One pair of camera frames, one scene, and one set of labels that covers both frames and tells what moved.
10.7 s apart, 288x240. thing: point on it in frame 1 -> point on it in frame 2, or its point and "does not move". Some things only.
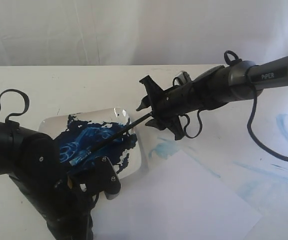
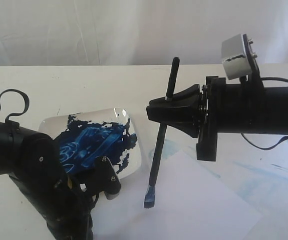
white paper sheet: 179,198 does not move
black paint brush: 135,123 -> 149,200
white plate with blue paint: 108,133 does not move
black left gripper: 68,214 does not move
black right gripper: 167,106 -> 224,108
